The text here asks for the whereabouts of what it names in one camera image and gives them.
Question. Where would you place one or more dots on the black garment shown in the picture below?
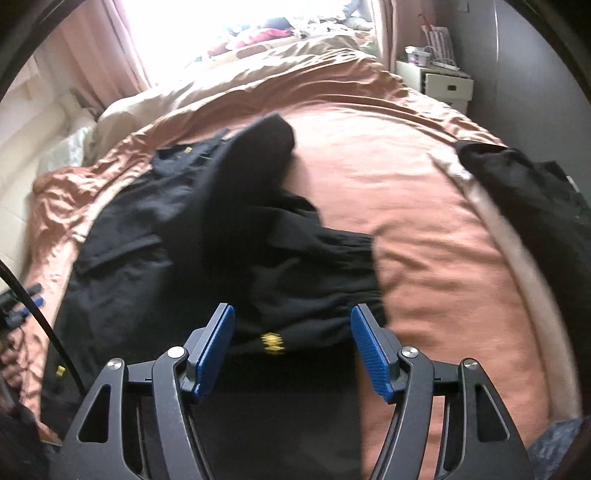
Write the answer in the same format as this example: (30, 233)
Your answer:
(521, 203)

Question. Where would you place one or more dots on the pile of colourful clothes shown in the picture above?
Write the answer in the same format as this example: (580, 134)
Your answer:
(272, 34)

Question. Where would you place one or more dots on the orange-brown bed sheet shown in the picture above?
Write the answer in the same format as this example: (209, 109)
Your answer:
(369, 161)

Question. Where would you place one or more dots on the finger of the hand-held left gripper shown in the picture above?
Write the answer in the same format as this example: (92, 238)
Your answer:
(28, 301)

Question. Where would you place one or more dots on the pink curtain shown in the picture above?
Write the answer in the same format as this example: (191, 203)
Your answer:
(111, 46)

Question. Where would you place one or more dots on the person's grey-blue clothing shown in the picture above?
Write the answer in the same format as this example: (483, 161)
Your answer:
(558, 447)

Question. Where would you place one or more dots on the small white box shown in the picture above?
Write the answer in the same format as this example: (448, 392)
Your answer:
(419, 56)

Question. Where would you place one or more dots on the white nightstand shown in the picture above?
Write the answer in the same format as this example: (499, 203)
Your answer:
(445, 85)

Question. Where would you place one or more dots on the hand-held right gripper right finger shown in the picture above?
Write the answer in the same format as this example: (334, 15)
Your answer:
(373, 355)

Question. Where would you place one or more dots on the beige duvet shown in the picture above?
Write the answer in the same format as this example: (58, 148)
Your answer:
(152, 104)

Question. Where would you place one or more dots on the striped paper bag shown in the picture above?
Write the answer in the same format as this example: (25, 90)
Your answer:
(438, 44)

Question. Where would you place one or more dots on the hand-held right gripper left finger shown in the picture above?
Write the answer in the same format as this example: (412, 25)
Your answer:
(213, 350)

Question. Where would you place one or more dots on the white pillow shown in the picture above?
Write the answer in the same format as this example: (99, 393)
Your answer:
(69, 147)

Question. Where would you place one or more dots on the black cargo pants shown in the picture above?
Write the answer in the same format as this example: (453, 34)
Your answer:
(258, 249)

